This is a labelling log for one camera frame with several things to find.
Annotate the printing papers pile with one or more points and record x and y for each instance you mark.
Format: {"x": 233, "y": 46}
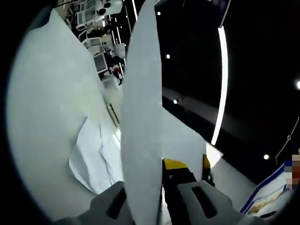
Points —
{"x": 93, "y": 152}

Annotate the blue white wall poster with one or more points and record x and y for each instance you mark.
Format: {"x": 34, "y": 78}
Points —
{"x": 264, "y": 201}

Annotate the white printer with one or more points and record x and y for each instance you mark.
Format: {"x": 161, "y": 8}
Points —
{"x": 114, "y": 100}

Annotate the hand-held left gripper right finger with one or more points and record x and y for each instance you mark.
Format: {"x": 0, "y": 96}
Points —
{"x": 182, "y": 194}

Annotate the long curved ceiling light strip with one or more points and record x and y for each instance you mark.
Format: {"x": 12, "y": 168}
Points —
{"x": 223, "y": 70}

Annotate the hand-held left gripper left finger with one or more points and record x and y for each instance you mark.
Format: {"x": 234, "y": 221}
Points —
{"x": 100, "y": 208}

